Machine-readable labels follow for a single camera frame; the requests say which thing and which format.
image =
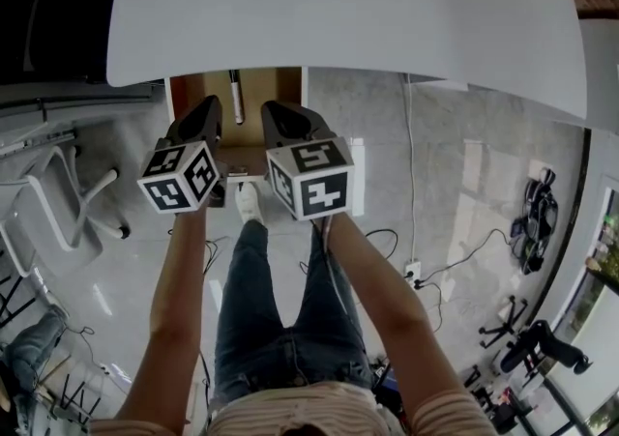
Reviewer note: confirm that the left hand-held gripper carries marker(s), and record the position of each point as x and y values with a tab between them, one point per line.
179	183

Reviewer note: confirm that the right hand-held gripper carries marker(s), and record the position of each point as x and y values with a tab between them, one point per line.
319	192

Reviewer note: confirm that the white marker pen black cap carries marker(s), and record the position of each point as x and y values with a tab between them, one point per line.
237	100

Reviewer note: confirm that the wooden drawer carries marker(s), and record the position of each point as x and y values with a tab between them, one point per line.
252	86

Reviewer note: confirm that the person's left forearm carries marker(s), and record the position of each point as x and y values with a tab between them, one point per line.
174	308

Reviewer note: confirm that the person's right forearm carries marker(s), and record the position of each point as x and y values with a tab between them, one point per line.
382	299

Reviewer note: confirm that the white office chair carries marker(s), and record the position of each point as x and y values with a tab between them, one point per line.
43	216

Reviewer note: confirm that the white desk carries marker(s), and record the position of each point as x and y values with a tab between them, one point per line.
338	4

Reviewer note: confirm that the person's left white shoe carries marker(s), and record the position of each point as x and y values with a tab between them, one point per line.
249	202

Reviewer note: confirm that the person's blue jeans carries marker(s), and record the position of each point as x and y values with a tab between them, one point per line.
251	308

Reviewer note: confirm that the large black bag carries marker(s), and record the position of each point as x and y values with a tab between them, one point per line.
58	8

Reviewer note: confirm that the person's striped shirt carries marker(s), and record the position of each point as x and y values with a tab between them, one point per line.
290	412

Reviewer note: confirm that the black chair base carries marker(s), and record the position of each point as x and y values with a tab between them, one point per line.
505	325

